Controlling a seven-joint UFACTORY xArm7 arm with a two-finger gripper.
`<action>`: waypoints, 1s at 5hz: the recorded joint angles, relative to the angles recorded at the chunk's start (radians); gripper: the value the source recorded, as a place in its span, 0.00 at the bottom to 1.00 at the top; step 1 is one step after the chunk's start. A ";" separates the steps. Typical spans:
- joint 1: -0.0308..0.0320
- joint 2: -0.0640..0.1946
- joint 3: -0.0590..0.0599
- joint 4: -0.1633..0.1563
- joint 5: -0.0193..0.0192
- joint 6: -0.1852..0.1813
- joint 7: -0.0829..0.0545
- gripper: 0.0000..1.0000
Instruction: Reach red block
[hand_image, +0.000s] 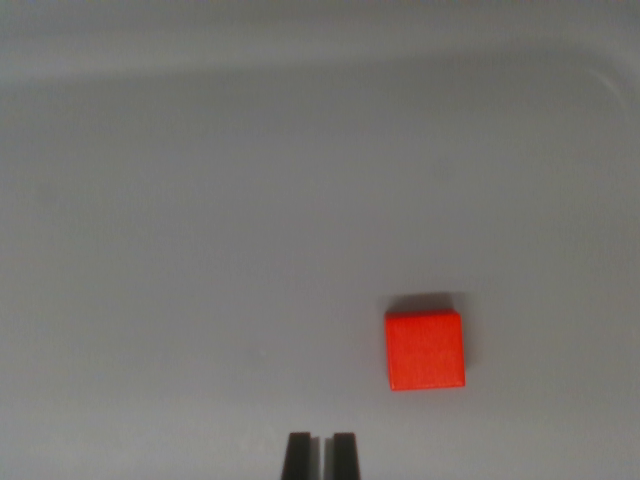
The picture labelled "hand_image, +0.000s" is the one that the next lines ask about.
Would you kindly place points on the white plastic tray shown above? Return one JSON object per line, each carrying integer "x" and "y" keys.
{"x": 225, "y": 225}

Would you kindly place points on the red block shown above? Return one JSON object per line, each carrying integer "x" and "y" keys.
{"x": 425, "y": 350}

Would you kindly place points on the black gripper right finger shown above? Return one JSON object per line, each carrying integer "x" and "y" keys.
{"x": 344, "y": 457}

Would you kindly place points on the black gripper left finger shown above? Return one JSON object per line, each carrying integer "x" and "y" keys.
{"x": 299, "y": 457}

